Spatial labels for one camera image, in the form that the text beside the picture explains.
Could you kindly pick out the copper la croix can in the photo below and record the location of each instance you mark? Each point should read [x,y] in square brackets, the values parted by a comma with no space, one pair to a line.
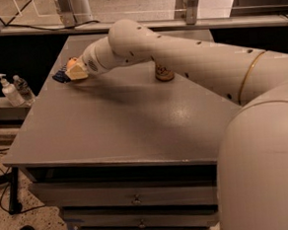
[163,74]

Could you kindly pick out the top grey drawer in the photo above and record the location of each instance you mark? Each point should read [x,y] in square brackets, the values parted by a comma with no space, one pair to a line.
[96,194]

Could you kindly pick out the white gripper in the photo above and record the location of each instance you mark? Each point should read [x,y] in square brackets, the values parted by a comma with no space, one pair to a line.
[90,62]

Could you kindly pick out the clear plastic water bottle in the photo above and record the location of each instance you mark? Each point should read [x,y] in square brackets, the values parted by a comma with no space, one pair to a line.
[24,89]

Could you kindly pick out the middle grey drawer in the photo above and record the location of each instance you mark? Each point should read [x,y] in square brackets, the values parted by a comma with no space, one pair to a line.
[143,216]

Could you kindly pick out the black metal stand leg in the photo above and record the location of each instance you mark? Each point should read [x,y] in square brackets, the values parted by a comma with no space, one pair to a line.
[14,205]

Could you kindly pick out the white pump sanitizer bottle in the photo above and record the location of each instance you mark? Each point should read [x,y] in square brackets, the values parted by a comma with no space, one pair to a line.
[10,92]

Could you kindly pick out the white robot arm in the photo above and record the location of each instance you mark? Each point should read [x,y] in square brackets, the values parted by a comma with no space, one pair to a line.
[252,160]

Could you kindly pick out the dark blue rxbar wrapper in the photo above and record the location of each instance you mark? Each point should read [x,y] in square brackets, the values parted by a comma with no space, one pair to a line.
[61,76]

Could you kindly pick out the orange fruit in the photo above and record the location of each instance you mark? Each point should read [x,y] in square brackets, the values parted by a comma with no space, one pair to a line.
[71,62]

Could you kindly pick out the grey drawer cabinet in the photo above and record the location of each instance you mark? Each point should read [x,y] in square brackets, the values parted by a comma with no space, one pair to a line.
[123,127]

